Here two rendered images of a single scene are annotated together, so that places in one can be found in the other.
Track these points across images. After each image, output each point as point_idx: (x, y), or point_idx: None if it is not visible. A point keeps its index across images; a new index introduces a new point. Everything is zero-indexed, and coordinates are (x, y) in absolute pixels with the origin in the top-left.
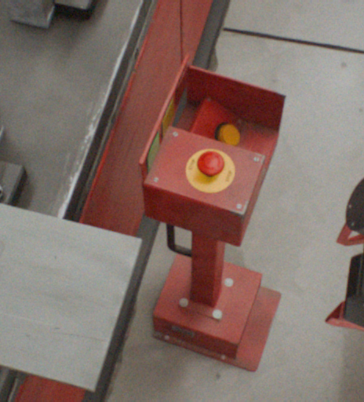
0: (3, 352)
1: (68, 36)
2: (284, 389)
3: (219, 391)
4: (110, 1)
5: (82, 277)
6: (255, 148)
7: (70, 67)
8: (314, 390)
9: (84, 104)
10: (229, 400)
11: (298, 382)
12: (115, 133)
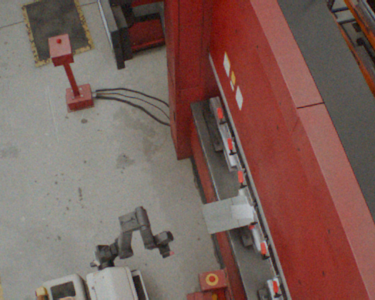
0: (218, 203)
1: (258, 284)
2: (176, 293)
3: (193, 284)
4: (256, 298)
5: (214, 221)
6: (207, 298)
7: (253, 276)
8: (168, 298)
9: (243, 269)
10: (189, 283)
11: (173, 298)
12: (238, 279)
